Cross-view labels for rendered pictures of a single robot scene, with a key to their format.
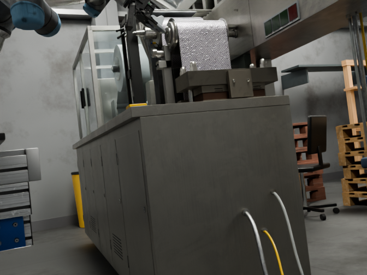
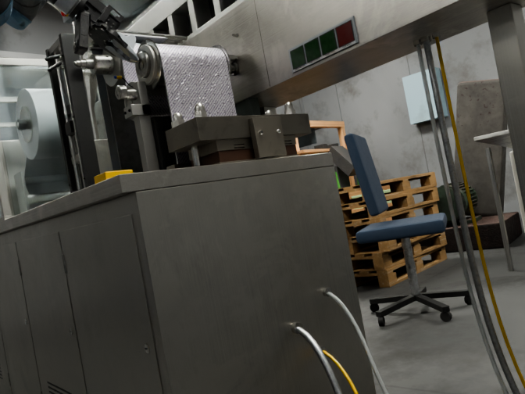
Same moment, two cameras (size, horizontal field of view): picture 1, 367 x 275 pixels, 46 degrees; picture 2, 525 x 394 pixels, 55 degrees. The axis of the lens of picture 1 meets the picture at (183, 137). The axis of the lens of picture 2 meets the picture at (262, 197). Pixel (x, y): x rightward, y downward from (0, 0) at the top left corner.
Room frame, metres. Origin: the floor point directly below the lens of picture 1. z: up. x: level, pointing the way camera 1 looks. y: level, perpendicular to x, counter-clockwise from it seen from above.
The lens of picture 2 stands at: (0.47, 0.28, 0.78)
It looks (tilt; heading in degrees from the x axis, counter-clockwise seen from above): 1 degrees up; 339
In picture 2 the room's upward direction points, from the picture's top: 10 degrees counter-clockwise
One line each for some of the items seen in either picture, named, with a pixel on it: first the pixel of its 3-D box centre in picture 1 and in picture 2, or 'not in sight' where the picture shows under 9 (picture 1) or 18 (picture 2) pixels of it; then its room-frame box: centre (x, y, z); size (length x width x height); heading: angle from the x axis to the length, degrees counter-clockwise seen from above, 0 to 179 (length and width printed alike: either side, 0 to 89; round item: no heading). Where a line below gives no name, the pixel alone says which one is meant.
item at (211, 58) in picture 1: (206, 67); (205, 114); (1.94, -0.14, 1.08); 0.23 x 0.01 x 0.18; 109
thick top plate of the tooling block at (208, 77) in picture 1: (226, 79); (241, 132); (1.83, -0.21, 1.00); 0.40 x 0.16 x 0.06; 109
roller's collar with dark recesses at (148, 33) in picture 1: (149, 33); (101, 64); (2.18, 0.11, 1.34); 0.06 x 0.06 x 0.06; 19
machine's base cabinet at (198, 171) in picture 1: (149, 200); (93, 318); (2.85, 0.26, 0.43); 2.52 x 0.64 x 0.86; 19
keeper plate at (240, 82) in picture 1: (240, 83); (268, 137); (1.75, -0.25, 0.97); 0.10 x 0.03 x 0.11; 109
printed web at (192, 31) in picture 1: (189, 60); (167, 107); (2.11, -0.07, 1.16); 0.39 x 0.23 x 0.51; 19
